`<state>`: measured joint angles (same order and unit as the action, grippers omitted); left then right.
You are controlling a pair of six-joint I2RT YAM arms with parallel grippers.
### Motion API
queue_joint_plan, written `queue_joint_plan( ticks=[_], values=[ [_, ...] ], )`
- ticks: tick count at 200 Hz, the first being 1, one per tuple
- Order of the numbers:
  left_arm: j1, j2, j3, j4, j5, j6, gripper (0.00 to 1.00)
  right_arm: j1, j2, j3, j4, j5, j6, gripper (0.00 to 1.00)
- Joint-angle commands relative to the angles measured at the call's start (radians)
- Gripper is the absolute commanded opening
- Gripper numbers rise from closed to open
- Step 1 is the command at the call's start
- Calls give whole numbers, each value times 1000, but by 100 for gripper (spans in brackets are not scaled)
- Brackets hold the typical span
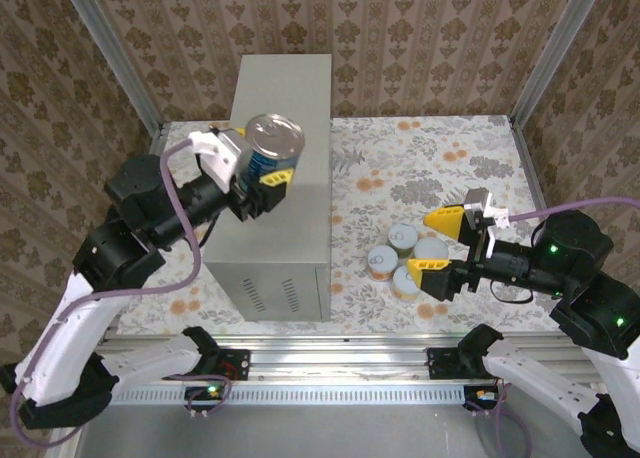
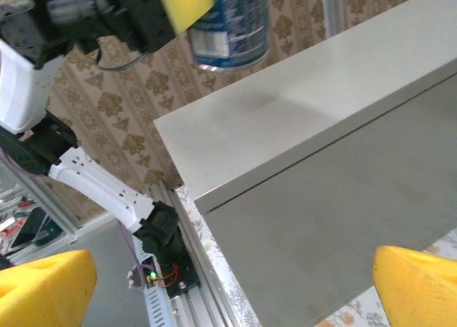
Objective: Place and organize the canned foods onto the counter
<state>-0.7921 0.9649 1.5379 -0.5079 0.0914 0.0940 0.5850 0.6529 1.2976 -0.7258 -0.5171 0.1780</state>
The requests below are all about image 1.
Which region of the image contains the orange green can white lid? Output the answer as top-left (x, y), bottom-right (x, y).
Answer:
top-left (413, 236), bottom-right (450, 265)

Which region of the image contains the tall blue labelled tin can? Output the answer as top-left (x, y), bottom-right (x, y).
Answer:
top-left (238, 112), bottom-right (306, 192)

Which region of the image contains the green labelled pull ring can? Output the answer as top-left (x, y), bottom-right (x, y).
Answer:
top-left (387, 222), bottom-right (420, 257)

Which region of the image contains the yellow orange pull ring can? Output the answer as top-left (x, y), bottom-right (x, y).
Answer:
top-left (367, 245), bottom-right (400, 282)

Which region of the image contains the grey metal cabinet counter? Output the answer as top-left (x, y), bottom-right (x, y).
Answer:
top-left (202, 53), bottom-right (334, 323)

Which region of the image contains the floral table cover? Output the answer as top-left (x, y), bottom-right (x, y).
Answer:
top-left (117, 115), bottom-right (576, 335)

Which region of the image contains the small controller board with led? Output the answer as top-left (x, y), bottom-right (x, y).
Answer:
top-left (185, 385), bottom-right (225, 413)
top-left (463, 385), bottom-right (500, 413)

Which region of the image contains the grey metal lower sheet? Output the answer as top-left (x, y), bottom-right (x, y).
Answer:
top-left (74, 402), bottom-right (601, 458)

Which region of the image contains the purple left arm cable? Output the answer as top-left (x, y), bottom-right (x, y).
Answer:
top-left (9, 137), bottom-right (235, 449)

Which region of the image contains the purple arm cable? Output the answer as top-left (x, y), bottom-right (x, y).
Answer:
top-left (469, 196), bottom-right (640, 458)
top-left (9, 137), bottom-right (235, 449)

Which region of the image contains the pale yellow pull ring can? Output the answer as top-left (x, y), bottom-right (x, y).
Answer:
top-left (391, 265), bottom-right (424, 302)

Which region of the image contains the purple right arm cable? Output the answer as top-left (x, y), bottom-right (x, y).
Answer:
top-left (469, 196), bottom-right (640, 458)

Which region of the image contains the aluminium table edge rail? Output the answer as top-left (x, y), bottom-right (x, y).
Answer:
top-left (508, 113), bottom-right (561, 214)
top-left (148, 121), bottom-right (169, 157)

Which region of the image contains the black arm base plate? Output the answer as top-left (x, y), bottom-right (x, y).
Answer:
top-left (426, 346), bottom-right (469, 380)
top-left (218, 348), bottom-right (252, 382)

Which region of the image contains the aluminium mounting rail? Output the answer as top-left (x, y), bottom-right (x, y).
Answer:
top-left (97, 331), bottom-right (601, 385)

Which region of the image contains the aluminium frame post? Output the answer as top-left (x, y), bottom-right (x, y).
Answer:
top-left (57, 0), bottom-right (164, 134)
top-left (512, 0), bottom-right (609, 124)

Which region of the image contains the slotted grey cable duct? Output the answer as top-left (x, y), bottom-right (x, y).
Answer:
top-left (110, 385), bottom-right (471, 407)

